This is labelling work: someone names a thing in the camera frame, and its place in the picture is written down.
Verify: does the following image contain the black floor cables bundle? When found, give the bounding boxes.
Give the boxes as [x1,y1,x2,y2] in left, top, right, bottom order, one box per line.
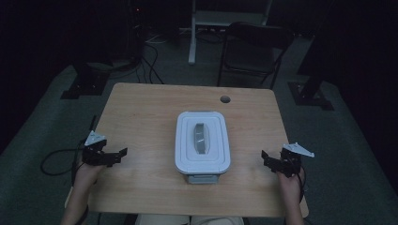
[137,43,165,85]

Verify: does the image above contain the person's left hand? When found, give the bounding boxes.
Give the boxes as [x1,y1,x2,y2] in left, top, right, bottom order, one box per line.
[74,163,105,189]

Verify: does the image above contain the dark computer tower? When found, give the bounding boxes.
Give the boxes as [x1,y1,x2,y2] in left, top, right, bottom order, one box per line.
[125,0,148,62]

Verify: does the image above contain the stainless steel pot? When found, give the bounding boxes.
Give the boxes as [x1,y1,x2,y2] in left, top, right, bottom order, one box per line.
[187,172,221,185]

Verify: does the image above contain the person's right hand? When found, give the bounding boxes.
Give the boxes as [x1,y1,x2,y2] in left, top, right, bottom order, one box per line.
[276,170,303,197]

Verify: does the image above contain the person's legs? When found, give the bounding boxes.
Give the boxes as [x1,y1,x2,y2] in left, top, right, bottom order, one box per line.
[134,214,245,225]

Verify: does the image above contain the white desk frame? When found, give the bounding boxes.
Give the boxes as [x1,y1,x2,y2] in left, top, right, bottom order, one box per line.
[188,0,273,66]

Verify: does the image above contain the black stand with flat base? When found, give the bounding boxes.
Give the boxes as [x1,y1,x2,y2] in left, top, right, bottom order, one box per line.
[287,0,335,111]
[60,60,111,100]

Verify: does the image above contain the black folding chair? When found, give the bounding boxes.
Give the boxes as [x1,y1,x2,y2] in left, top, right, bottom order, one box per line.
[217,22,295,90]

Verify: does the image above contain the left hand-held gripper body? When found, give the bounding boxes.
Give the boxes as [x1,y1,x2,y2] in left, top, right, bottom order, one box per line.
[82,130,122,168]

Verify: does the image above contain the right hand-held gripper cable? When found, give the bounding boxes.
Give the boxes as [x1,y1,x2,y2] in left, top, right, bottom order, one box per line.
[293,168,308,204]

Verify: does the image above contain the round grey stand base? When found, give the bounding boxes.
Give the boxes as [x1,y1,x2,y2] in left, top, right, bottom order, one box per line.
[87,58,142,72]

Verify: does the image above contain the white storage box lid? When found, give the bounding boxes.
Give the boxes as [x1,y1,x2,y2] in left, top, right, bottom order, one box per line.
[174,111,232,175]

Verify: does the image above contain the black looped floor cable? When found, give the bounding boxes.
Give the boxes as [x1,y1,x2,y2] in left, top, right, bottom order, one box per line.
[40,147,85,176]

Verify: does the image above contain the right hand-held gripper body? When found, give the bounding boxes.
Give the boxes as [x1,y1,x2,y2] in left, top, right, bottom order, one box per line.
[273,142,315,178]

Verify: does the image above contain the left hand-held gripper cable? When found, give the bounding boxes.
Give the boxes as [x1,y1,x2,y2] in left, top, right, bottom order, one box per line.
[70,139,95,188]

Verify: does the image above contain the hand-held gripper cable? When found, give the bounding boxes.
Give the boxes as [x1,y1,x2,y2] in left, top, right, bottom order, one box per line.
[70,139,95,188]
[293,168,308,204]

